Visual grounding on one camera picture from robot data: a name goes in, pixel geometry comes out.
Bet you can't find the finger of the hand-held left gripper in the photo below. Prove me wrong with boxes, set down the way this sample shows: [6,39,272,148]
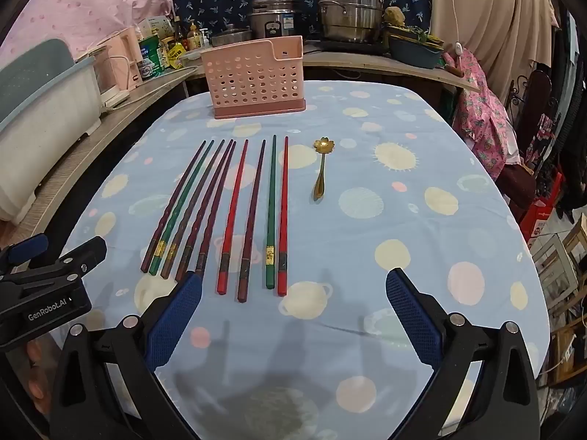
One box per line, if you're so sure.
[0,233,49,270]
[0,237,107,295]

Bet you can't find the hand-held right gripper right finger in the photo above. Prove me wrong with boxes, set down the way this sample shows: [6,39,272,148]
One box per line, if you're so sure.
[385,267,542,440]

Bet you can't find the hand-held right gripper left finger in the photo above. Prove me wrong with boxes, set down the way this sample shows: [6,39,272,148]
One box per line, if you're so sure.
[48,271,203,440]

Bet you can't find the row of lacquered chopsticks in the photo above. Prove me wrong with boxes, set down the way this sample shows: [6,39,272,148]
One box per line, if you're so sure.
[160,139,226,280]

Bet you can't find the green chopstick gold label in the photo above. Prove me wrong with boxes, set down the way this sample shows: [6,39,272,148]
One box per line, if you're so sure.
[265,135,278,290]
[149,140,215,276]

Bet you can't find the red chopstick dark band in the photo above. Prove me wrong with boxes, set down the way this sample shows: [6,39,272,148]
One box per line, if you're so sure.
[277,136,290,298]
[215,139,249,295]

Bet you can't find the maroon chopstick dark band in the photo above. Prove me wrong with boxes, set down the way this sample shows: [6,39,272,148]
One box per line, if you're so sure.
[237,139,267,304]

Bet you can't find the gold flower spoon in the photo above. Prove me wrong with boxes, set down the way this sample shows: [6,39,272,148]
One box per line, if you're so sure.
[313,137,334,201]

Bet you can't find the pink perforated utensil basket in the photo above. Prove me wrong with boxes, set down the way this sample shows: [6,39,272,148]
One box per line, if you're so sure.
[200,36,307,121]

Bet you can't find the person's left hand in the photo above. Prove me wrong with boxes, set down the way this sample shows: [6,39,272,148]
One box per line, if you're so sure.
[25,340,55,415]

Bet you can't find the blue dotted tablecloth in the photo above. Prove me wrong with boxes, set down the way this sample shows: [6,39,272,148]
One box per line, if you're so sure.
[59,80,551,440]

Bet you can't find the white storage box teal lid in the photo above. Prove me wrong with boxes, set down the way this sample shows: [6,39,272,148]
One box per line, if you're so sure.
[0,39,102,225]

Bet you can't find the pink appliance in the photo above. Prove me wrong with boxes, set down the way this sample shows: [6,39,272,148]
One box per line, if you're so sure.
[114,26,144,91]

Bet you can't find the green tin can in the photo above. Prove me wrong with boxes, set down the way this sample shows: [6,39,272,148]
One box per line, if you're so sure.
[139,36,166,78]

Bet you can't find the pink floral apron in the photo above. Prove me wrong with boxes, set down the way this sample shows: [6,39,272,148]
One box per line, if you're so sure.
[452,48,521,182]

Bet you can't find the yellow packet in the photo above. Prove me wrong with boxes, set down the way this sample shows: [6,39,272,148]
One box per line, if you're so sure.
[165,41,189,69]

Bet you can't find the white carton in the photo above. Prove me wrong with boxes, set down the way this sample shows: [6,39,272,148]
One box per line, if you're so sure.
[138,16,172,40]

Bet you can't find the pink dotted sheet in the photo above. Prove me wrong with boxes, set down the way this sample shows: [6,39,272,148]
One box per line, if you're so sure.
[9,0,184,69]

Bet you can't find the blue plastic basin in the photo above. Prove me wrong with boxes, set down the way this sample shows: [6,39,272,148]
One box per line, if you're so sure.
[387,34,445,69]

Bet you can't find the small steel pot with lid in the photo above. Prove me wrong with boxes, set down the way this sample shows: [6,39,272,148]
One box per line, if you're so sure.
[211,24,254,48]

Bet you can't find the dark hanging clothes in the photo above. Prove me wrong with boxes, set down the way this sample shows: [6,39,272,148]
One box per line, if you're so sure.
[550,0,587,221]

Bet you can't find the black induction cooktop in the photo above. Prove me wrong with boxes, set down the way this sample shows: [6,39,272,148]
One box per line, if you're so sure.
[316,37,390,53]

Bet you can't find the yellow green bowl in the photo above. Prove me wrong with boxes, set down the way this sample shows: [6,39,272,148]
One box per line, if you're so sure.
[384,25,443,47]

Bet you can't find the silver rice cooker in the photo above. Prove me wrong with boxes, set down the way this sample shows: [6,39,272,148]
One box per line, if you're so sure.
[250,0,301,40]

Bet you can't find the beige curtain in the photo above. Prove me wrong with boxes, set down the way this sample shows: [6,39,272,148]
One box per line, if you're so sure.
[431,0,560,102]

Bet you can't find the stainless steel steamer pot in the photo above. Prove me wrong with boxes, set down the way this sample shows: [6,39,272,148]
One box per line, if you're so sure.
[317,0,397,44]

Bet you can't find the white cord with switch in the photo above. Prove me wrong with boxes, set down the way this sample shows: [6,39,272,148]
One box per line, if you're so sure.
[442,0,464,56]

